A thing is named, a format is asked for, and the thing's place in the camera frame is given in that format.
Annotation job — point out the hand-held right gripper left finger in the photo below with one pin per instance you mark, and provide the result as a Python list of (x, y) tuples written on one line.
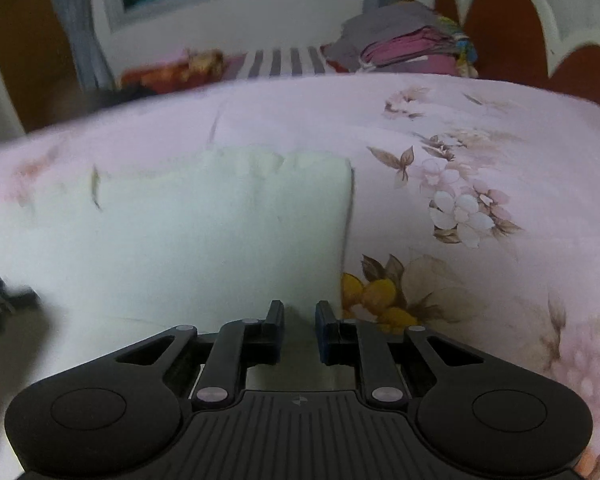
[(276, 325)]

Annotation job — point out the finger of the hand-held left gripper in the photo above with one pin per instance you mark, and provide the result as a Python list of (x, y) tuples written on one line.
[(5, 302)]

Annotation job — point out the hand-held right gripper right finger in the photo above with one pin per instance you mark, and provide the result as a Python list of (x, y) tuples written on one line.
[(324, 330)]

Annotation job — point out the pale white knit garment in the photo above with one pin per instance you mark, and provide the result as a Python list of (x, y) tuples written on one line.
[(190, 240)]

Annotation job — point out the pile of folded clothes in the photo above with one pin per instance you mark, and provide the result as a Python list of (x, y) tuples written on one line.
[(405, 42)]

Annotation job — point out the pink floral bedsheet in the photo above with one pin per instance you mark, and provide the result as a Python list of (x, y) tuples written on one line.
[(480, 160)]

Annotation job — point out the brown wooden door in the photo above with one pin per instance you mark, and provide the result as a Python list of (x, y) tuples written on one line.
[(25, 45)]

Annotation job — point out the grey striped cloth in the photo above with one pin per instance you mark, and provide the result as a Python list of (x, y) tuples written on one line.
[(285, 61)]

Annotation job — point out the red floral cloth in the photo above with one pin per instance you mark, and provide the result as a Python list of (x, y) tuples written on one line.
[(180, 71)]

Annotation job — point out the red and white headboard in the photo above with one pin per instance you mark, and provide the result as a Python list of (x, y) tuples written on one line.
[(520, 25)]

